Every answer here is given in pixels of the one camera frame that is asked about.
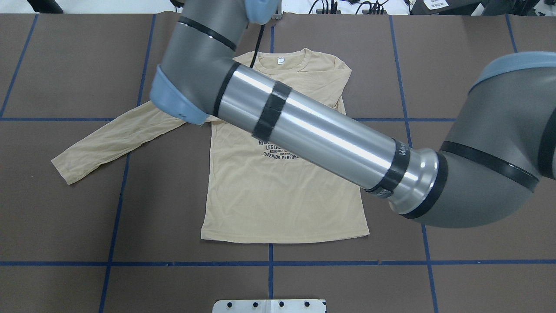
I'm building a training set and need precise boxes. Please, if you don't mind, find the beige long-sleeve printed shirt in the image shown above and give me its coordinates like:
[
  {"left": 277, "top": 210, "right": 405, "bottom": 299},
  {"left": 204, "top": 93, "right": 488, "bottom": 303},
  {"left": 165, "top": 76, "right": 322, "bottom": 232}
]
[{"left": 51, "top": 48, "right": 370, "bottom": 244}]

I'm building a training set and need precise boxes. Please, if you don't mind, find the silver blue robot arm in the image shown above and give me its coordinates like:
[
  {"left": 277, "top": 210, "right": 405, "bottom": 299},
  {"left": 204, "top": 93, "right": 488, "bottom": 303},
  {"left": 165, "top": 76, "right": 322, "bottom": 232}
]
[{"left": 150, "top": 0, "right": 555, "bottom": 228}]

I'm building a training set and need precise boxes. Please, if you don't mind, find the brown paper table cover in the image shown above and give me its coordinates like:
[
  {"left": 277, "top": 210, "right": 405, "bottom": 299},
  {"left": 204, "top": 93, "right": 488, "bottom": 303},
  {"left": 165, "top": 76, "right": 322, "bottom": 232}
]
[{"left": 0, "top": 12, "right": 555, "bottom": 313}]

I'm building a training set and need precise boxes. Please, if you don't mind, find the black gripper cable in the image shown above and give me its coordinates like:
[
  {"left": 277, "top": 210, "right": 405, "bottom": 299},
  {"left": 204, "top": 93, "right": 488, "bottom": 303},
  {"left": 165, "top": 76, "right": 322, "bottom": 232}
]
[{"left": 249, "top": 24, "right": 265, "bottom": 69}]

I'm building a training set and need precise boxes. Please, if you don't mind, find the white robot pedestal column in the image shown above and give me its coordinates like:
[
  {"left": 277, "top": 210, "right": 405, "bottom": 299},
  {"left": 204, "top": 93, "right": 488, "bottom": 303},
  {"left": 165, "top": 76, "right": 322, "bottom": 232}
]
[{"left": 212, "top": 299, "right": 327, "bottom": 313}]

